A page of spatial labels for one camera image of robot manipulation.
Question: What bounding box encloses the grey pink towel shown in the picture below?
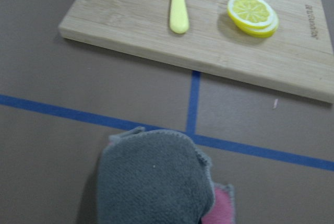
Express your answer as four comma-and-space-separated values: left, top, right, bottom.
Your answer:
97, 127, 235, 223

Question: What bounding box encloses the yellow plastic knife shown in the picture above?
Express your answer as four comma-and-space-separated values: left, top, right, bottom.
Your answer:
169, 0, 189, 34

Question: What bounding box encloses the yellow lemon slice toy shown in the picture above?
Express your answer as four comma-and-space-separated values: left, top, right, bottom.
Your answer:
227, 0, 279, 38

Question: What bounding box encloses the bamboo cutting board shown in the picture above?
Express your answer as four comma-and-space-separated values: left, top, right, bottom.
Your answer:
59, 0, 333, 103

